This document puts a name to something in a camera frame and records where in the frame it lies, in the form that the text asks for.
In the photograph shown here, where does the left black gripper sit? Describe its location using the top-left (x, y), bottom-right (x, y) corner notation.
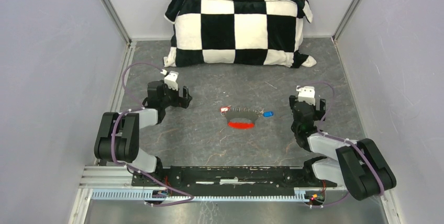
top-left (160, 81), bottom-right (192, 109)

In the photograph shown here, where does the key with red tag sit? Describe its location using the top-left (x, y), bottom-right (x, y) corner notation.
top-left (220, 106), bottom-right (231, 116)

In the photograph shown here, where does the key with blue tag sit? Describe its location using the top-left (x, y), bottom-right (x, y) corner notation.
top-left (262, 111), bottom-right (274, 117)

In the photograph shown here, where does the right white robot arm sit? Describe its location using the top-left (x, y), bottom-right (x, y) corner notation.
top-left (289, 95), bottom-right (397, 200)

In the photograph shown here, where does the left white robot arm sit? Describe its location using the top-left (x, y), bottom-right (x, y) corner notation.
top-left (94, 81), bottom-right (192, 186)

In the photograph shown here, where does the black and white checkered pillow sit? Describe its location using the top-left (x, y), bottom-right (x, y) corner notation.
top-left (163, 0), bottom-right (316, 68)

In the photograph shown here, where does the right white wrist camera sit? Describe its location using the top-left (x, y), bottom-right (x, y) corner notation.
top-left (296, 86), bottom-right (316, 106)

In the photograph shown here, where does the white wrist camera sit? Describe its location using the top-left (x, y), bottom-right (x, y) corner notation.
top-left (161, 69), bottom-right (179, 91)
top-left (296, 86), bottom-right (316, 106)

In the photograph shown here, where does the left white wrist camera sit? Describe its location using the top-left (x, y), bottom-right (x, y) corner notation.
top-left (161, 69), bottom-right (179, 91)

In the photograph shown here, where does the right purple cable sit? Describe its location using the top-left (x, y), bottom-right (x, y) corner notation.
top-left (305, 81), bottom-right (386, 209)

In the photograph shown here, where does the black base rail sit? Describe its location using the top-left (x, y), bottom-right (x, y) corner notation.
top-left (131, 166), bottom-right (337, 198)

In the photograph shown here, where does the white toothed cable duct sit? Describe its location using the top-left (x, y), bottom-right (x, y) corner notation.
top-left (91, 188), bottom-right (315, 203)

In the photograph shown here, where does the right aluminium corner post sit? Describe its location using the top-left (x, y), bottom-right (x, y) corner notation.
top-left (332, 0), bottom-right (362, 43)

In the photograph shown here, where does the aluminium corner post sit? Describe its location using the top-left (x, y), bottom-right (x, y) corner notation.
top-left (101, 0), bottom-right (132, 44)
top-left (332, 0), bottom-right (362, 43)

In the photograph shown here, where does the left aluminium corner post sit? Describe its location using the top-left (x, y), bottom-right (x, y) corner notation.
top-left (101, 0), bottom-right (132, 44)

